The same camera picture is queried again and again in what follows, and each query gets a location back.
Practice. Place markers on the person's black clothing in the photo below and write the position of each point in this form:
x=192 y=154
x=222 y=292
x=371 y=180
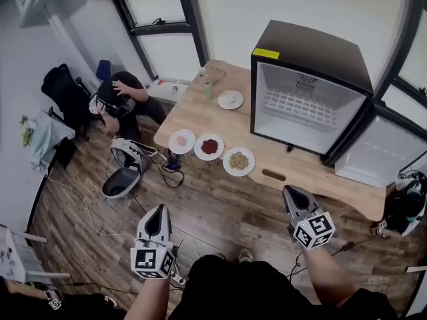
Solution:
x=250 y=295

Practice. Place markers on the white frame device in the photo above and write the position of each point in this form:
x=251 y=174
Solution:
x=128 y=148

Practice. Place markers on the person's left forearm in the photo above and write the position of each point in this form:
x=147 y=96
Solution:
x=150 y=298

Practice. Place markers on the bunch of flowers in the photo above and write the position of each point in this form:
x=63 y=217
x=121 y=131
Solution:
x=26 y=135

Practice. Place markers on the white plate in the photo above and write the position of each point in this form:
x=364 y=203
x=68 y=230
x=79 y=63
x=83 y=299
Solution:
x=173 y=145
x=227 y=162
x=198 y=147
x=233 y=103

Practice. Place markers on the small clear bottle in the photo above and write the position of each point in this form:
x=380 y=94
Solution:
x=202 y=73

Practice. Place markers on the small brownish item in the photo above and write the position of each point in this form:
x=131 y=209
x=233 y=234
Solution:
x=181 y=141

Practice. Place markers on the person's shoe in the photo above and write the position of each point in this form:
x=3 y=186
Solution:
x=245 y=255

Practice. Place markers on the white rack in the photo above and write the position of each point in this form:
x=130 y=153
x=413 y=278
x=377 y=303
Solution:
x=13 y=255

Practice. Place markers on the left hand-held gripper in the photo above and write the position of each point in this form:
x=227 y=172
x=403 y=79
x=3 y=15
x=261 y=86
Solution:
x=146 y=258

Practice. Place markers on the side table with cloth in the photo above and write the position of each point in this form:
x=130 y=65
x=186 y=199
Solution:
x=46 y=135

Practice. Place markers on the black mini fridge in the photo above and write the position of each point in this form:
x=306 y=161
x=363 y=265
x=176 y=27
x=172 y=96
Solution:
x=310 y=45

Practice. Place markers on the white power strip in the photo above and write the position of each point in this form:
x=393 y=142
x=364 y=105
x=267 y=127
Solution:
x=178 y=278

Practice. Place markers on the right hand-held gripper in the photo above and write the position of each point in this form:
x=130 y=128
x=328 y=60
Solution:
x=313 y=232

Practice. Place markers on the black box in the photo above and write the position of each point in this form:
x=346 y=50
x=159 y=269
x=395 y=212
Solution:
x=66 y=153

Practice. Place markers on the black office chair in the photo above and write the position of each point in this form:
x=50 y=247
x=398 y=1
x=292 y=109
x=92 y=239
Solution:
x=63 y=92

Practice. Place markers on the blue chair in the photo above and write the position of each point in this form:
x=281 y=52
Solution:
x=104 y=70

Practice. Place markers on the beige grains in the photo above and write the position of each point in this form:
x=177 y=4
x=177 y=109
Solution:
x=239 y=160

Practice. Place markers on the large frosted window pane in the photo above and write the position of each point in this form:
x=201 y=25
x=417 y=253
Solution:
x=283 y=2

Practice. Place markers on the grey shell device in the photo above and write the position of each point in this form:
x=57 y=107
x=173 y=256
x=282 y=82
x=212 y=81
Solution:
x=128 y=177

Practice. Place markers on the small jar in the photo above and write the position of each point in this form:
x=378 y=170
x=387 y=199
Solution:
x=175 y=88

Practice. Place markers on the person's right forearm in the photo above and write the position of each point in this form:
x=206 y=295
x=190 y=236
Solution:
x=323 y=272

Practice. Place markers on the green bottle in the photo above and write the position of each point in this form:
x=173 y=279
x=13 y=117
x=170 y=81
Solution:
x=208 y=90

